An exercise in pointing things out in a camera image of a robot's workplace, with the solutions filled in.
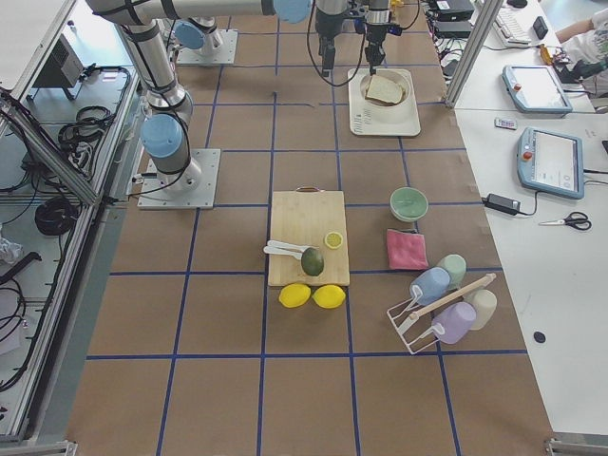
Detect beige cup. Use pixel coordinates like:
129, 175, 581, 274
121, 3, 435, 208
464, 289, 497, 331

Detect green cup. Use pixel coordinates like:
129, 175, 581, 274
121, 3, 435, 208
437, 254, 466, 291

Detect white bread slice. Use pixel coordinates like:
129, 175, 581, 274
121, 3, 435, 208
365, 74, 404, 105

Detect black computer box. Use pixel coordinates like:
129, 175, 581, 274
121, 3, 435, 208
427, 0, 474, 22

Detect light green bowl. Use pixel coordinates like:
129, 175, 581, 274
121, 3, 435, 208
389, 187, 428, 222

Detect left whole lemon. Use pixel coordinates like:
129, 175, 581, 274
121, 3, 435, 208
278, 283, 312, 309

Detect small power brick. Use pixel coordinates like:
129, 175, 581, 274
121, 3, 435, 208
482, 193, 521, 216

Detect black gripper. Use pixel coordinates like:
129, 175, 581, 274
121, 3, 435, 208
365, 9, 403, 76
315, 7, 368, 77

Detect blue cup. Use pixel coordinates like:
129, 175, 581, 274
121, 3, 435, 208
409, 267, 450, 306

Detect whole lemon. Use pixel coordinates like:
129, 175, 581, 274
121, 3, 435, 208
313, 284, 346, 310
278, 283, 312, 309

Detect right whole lemon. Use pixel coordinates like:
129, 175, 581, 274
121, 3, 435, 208
313, 284, 346, 310

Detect far teach pendant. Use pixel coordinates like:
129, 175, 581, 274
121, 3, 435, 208
502, 66, 573, 116

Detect near teach pendant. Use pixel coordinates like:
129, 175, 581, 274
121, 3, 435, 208
516, 127, 584, 200

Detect aluminium frame post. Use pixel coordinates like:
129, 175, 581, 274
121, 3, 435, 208
445, 0, 503, 108

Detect white round plate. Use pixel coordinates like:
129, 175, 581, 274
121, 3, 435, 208
360, 71, 411, 107

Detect white wire cup rack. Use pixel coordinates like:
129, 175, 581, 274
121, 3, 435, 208
387, 273, 496, 355

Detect cream bear tray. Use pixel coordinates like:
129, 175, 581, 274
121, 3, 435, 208
348, 68, 421, 137

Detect wooden cutting board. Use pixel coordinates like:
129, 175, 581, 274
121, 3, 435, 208
268, 190, 351, 287

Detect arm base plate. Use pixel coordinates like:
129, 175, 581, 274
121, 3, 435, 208
137, 148, 221, 210
175, 26, 238, 67

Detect purple cup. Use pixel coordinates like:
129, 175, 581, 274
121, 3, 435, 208
431, 301, 477, 344

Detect scissors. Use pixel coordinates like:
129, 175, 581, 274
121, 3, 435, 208
539, 211, 593, 231

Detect pink cloth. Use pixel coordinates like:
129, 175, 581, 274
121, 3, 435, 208
387, 229, 428, 271

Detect black power adapter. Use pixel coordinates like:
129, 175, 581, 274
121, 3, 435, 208
433, 21, 472, 39

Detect teach pendant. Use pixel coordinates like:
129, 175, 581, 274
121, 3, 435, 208
502, 66, 573, 116
516, 127, 584, 200

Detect avocado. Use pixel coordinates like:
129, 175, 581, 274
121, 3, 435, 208
300, 247, 325, 276

